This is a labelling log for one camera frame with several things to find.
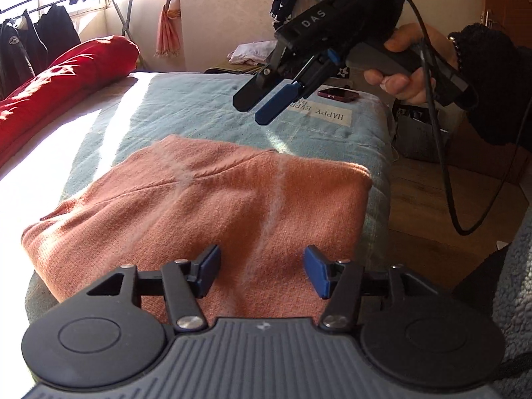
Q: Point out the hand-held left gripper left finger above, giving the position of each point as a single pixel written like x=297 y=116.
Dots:
x=210 y=268

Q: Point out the orange knit sweater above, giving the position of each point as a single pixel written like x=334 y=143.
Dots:
x=187 y=216

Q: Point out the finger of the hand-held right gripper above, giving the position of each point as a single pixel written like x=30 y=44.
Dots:
x=253 y=91
x=276 y=102

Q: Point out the metal clothes rack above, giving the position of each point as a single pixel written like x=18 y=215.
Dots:
x=124 y=16

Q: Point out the red duvet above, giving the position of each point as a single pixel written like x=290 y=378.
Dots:
x=62 y=83

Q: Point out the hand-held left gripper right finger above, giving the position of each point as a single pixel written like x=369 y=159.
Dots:
x=316 y=270

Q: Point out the person's right hand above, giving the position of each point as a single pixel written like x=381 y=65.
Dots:
x=409 y=87

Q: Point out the pile of white clothes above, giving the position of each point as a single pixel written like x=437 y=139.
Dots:
x=251 y=54

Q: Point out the dark storage box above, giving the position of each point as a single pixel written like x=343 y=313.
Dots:
x=419 y=137

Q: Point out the dark red phone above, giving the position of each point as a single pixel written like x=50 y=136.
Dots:
x=338 y=93

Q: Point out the person's grey fleece clothing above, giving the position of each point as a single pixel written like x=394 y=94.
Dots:
x=515 y=320

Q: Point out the person's right forearm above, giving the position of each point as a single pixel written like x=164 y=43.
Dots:
x=494 y=83

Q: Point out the pink curtain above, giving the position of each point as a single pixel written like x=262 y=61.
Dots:
x=168 y=29

